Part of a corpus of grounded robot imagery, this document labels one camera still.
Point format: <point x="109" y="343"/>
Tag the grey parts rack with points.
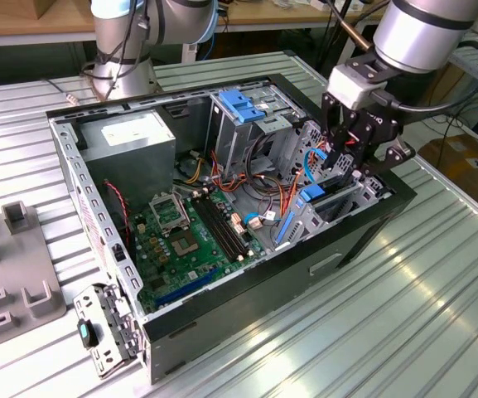
<point x="15" y="257"/>

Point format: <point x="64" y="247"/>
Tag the wooden desk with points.
<point x="263" y="18"/>

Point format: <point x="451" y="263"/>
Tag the black RAM slot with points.
<point x="224" y="226"/>
<point x="213" y="230"/>
<point x="218" y="228"/>
<point x="230" y="224"/>

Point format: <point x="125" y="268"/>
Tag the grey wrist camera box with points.
<point x="352" y="89"/>

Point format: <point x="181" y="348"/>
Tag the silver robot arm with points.
<point x="421" y="37"/>

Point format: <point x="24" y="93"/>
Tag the green motherboard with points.
<point x="197" y="265"/>

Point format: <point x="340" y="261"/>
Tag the metal slat side table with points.
<point x="466" y="62"/>

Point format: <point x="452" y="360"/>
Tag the blue plastic drive latch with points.
<point x="238" y="105"/>

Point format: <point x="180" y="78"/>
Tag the black PC case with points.
<point x="263" y="290"/>

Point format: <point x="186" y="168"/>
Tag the blue expansion slot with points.
<point x="184" y="289"/>

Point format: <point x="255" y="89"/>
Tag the silver disk bay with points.
<point x="305" y="232"/>

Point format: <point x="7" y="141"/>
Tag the black case fan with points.
<point x="114" y="215"/>

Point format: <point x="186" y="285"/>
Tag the silver power supply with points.
<point x="131" y="166"/>

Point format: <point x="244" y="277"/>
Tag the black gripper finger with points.
<point x="338" y="137"/>
<point x="400" y="152"/>

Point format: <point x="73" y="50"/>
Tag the hard disk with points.
<point x="314" y="193"/>

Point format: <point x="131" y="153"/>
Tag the black latch with blue tab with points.
<point x="83" y="331"/>

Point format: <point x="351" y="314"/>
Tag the silver hinged slot bracket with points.
<point x="87" y="302"/>

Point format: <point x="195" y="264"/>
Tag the brown cardboard box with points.
<point x="462" y="166"/>

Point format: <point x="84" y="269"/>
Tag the silver optical drive bay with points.
<point x="230" y="141"/>

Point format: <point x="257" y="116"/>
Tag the CPU socket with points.
<point x="184" y="244"/>

